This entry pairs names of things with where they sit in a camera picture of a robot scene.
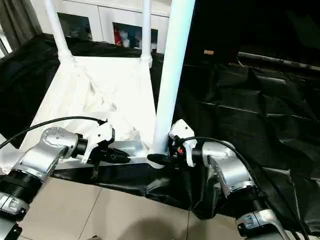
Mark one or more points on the white plastic table top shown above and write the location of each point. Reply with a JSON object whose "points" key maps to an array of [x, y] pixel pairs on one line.
{"points": [[110, 95]]}

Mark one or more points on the white plastic table leg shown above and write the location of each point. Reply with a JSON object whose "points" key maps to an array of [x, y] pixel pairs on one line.
{"points": [[57, 30], [146, 30], [172, 70]]}

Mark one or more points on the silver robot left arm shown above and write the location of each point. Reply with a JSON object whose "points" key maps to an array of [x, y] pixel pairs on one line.
{"points": [[40, 160]]}

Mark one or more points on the black work mat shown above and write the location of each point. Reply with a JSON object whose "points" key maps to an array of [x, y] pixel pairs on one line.
{"points": [[250, 110]]}

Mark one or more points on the white glass-door cabinet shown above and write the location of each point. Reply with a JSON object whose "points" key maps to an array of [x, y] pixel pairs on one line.
{"points": [[100, 17]]}

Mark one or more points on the black backdrop cloth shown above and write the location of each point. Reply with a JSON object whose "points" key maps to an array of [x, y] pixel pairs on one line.
{"points": [[260, 25]]}

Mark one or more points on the grey curtain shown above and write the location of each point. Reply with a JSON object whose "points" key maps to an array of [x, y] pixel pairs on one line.
{"points": [[17, 22]]}

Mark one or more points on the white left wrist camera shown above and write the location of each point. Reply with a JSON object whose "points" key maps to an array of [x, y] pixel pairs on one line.
{"points": [[100, 137]]}

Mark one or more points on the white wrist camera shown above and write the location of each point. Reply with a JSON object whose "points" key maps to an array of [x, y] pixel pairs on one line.
{"points": [[182, 132], [100, 137]]}

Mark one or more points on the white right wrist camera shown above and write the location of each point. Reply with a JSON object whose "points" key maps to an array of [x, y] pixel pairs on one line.
{"points": [[182, 132]]}

